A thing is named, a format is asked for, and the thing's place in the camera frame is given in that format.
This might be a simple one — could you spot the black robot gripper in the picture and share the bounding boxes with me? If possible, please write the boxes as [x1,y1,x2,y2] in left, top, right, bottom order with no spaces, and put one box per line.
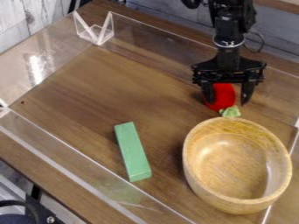
[191,47,267,106]

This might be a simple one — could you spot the red felt strawberry toy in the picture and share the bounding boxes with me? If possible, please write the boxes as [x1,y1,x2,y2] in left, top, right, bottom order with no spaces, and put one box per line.
[203,83,240,117]

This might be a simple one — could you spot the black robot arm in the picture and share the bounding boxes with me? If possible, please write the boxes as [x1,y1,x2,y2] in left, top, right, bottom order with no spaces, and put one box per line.
[191,0,267,105]

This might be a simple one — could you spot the clear acrylic tray walls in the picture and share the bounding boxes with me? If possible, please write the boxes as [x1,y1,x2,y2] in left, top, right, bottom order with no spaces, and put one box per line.
[0,4,299,224]

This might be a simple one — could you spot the wooden bowl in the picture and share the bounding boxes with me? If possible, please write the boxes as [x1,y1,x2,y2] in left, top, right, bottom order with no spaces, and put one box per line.
[181,117,292,214]

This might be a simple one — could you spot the green rectangular block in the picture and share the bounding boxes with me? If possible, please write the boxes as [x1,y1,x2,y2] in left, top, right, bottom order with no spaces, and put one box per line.
[115,122,152,182]

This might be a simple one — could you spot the black clamp bracket with screw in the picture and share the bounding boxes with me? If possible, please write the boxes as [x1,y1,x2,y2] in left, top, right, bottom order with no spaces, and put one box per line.
[24,195,65,224]

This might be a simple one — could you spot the black cable loop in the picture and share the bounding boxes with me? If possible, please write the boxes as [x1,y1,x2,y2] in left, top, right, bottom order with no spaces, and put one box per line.
[0,199,40,224]

